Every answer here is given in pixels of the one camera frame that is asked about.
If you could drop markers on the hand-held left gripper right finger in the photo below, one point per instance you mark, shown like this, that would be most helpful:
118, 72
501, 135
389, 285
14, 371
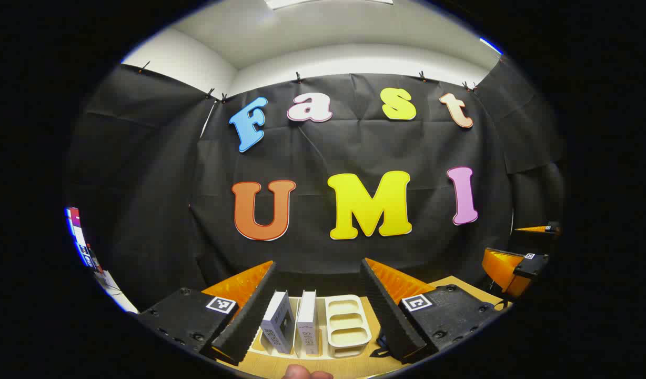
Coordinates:
389, 310

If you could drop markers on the black backdrop cloth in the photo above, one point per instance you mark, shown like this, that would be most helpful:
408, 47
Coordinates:
312, 158

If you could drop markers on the white paper sheet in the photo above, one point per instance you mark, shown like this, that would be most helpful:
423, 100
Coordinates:
112, 288

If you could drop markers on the ceiling light panel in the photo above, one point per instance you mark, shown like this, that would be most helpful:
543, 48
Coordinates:
328, 2

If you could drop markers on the white book with blue edge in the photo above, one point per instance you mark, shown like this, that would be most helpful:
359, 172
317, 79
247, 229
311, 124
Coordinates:
277, 321

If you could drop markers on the row of black cloth clips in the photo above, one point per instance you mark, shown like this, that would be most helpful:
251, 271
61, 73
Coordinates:
298, 78

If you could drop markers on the red and white panel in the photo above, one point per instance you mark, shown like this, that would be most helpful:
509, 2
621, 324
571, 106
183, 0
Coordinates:
78, 237

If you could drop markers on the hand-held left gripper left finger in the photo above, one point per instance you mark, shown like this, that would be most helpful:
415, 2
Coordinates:
252, 310

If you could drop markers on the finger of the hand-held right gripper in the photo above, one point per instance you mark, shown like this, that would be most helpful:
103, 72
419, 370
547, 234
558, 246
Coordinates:
504, 271
536, 229

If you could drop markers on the white plastic bookshelf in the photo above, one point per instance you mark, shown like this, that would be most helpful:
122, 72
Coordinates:
349, 328

